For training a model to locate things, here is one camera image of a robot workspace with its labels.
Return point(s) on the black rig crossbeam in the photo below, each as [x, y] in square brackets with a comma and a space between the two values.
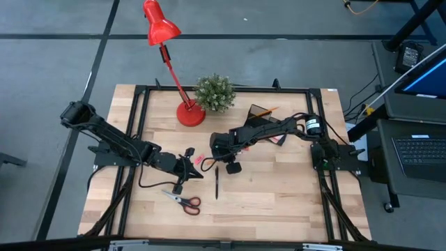
[52, 244]

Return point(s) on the silver aluminium bracket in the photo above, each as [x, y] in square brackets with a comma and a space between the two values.
[322, 247]
[127, 245]

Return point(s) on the black aluminium table frame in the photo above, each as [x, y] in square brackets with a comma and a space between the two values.
[226, 89]

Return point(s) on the black pen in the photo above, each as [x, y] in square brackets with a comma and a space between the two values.
[216, 183]

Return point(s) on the black power adapter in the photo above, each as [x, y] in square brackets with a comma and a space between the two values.
[409, 55]

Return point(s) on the yellow pencil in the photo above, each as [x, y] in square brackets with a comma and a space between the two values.
[265, 112]

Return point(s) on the computer monitor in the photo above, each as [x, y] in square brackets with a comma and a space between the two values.
[428, 78]

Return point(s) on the red and black scissors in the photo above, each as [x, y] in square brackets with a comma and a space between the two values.
[186, 204]

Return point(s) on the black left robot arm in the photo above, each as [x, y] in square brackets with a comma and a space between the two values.
[111, 139]

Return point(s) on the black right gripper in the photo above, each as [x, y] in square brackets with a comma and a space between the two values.
[221, 144]

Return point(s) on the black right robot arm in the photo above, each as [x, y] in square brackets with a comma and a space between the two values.
[271, 130]

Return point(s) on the black mesh desk organizer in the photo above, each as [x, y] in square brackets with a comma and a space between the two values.
[254, 111]

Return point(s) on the green potted plant black pot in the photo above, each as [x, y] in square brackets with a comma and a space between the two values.
[214, 93]

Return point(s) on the red desk lamp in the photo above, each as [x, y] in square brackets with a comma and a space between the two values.
[190, 116]

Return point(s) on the black laptop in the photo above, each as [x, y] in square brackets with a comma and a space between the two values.
[421, 153]

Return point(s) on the black side desk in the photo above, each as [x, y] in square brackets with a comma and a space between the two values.
[386, 87]

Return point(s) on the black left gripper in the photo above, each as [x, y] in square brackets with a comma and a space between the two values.
[170, 164]

